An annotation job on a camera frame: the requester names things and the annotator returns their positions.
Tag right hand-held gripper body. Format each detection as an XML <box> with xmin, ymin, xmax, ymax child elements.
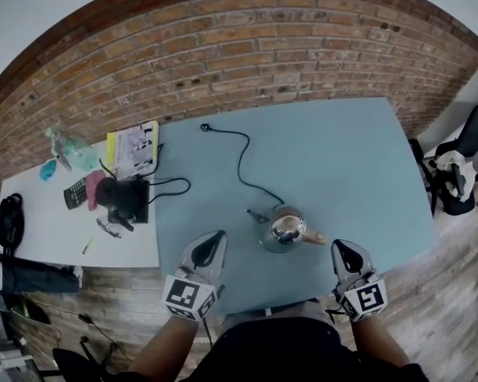
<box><xmin>332</xmin><ymin>270</ymin><xmax>389</xmax><ymax>323</ymax></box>

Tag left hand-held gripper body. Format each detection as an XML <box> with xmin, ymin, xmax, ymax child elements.
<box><xmin>161</xmin><ymin>263</ymin><xmax>226</xmax><ymax>322</ymax></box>

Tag silver electric kettle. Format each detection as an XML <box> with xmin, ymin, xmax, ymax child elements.
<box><xmin>245</xmin><ymin>204</ymin><xmax>330</xmax><ymax>254</ymax></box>

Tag person's left forearm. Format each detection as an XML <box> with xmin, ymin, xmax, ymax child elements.
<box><xmin>129</xmin><ymin>314</ymin><xmax>196</xmax><ymax>382</ymax></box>

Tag person's right forearm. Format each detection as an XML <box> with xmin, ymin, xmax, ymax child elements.
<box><xmin>348</xmin><ymin>316</ymin><xmax>409</xmax><ymax>369</ymax></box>

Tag black device with cable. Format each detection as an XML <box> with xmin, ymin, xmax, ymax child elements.
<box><xmin>115</xmin><ymin>179</ymin><xmax>151</xmax><ymax>224</ymax></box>
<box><xmin>94</xmin><ymin>175</ymin><xmax>139</xmax><ymax>232</ymax></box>

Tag person's grey trousers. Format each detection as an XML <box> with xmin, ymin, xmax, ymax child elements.
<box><xmin>221</xmin><ymin>298</ymin><xmax>335</xmax><ymax>336</ymax></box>

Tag black framed glasses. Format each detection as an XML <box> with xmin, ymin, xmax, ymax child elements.
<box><xmin>96</xmin><ymin>216</ymin><xmax>123</xmax><ymax>239</ymax></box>

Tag light blue table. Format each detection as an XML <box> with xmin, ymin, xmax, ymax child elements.
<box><xmin>153</xmin><ymin>96</ymin><xmax>437</xmax><ymax>318</ymax></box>

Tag person's black shirt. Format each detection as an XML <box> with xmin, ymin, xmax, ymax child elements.
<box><xmin>131</xmin><ymin>317</ymin><xmax>435</xmax><ymax>382</ymax></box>

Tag yellow edged book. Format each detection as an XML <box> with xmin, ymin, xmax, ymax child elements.
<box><xmin>106</xmin><ymin>120</ymin><xmax>160</xmax><ymax>178</ymax></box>

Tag pink pouch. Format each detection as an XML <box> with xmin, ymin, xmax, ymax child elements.
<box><xmin>84</xmin><ymin>170</ymin><xmax>104</xmax><ymax>212</ymax></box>

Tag black calculator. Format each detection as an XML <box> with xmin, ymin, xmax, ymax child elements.
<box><xmin>63</xmin><ymin>177</ymin><xmax>88</xmax><ymax>211</ymax></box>

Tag white cloth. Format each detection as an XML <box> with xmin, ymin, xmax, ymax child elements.
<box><xmin>433</xmin><ymin>151</ymin><xmax>477</xmax><ymax>201</ymax></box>

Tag long white table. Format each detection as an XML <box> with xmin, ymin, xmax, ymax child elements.
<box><xmin>0</xmin><ymin>139</ymin><xmax>160</xmax><ymax>270</ymax></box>

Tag green plastic bottle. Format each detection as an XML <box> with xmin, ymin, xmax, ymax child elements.
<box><xmin>45</xmin><ymin>123</ymin><xmax>100</xmax><ymax>173</ymax></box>

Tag teal blue cloth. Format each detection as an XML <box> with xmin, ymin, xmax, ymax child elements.
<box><xmin>38</xmin><ymin>160</ymin><xmax>60</xmax><ymax>182</ymax></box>

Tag black chair with armrests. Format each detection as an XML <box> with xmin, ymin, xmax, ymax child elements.
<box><xmin>408</xmin><ymin>93</ymin><xmax>478</xmax><ymax>216</ymax></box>

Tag black bag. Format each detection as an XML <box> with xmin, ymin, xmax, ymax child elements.
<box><xmin>0</xmin><ymin>193</ymin><xmax>25</xmax><ymax>254</ymax></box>

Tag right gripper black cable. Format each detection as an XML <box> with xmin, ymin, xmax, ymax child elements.
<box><xmin>325</xmin><ymin>292</ymin><xmax>346</xmax><ymax>318</ymax></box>

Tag black stand power cable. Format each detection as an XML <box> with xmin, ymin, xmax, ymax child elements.
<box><xmin>146</xmin><ymin>143</ymin><xmax>191</xmax><ymax>205</ymax></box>

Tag black kettle power cable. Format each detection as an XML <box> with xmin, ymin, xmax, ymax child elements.
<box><xmin>200</xmin><ymin>123</ymin><xmax>286</xmax><ymax>206</ymax></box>

